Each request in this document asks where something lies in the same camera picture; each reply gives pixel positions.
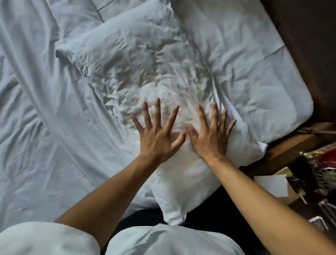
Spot person's left hand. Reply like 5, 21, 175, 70
131, 98, 187, 165

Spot person's right forearm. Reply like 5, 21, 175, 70
207, 155, 336, 255

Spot person's white shirt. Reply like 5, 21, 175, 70
0, 221, 246, 255

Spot person's dark trousers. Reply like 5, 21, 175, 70
101, 185, 265, 255

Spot red ornate metal object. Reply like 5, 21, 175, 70
299, 143, 336, 196

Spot white crumpled duvet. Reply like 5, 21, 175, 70
0, 0, 164, 233

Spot wooden bedside table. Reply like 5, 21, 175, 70
243, 122, 336, 206

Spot white paper sheet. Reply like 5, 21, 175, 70
254, 174, 289, 198

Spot person's right hand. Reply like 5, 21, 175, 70
186, 103, 237, 164

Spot white pillow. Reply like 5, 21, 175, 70
55, 0, 268, 226

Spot person's left forearm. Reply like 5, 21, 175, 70
54, 154, 161, 250

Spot dark brown headboard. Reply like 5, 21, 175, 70
260, 0, 336, 125

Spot silver metal frame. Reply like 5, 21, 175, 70
308, 198, 336, 233

